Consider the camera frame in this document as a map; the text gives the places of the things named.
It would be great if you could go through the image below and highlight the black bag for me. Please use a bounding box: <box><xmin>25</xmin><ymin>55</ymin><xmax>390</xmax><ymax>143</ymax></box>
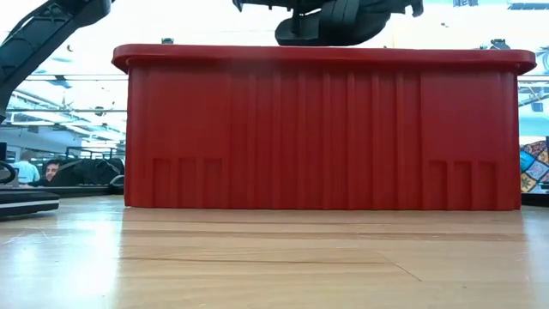
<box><xmin>59</xmin><ymin>157</ymin><xmax>126</xmax><ymax>187</ymax></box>

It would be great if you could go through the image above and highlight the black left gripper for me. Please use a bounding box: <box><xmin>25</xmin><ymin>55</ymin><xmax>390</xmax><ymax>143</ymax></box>
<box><xmin>233</xmin><ymin>0</ymin><xmax>424</xmax><ymax>18</ymax></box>

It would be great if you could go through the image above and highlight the black ledge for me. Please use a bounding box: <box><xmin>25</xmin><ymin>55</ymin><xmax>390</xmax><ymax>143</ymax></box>
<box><xmin>0</xmin><ymin>184</ymin><xmax>126</xmax><ymax>199</ymax></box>
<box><xmin>521</xmin><ymin>192</ymin><xmax>549</xmax><ymax>208</ymax></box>

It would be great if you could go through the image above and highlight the black curved tube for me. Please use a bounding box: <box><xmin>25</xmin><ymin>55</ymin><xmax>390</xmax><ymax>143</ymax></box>
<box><xmin>0</xmin><ymin>161</ymin><xmax>17</xmax><ymax>185</ymax></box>

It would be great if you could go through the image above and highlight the red ribbed plastic bin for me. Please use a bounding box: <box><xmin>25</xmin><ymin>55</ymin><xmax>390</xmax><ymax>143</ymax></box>
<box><xmin>111</xmin><ymin>43</ymin><xmax>538</xmax><ymax>212</ymax></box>

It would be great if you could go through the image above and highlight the colourful mosaic patterned panel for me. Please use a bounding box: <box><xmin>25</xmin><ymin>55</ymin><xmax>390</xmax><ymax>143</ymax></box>
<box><xmin>519</xmin><ymin>140</ymin><xmax>549</xmax><ymax>195</ymax></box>

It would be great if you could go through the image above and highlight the person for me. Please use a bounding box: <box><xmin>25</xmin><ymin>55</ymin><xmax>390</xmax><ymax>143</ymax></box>
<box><xmin>27</xmin><ymin>159</ymin><xmax>62</xmax><ymax>189</ymax></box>
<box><xmin>11</xmin><ymin>149</ymin><xmax>41</xmax><ymax>185</ymax></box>

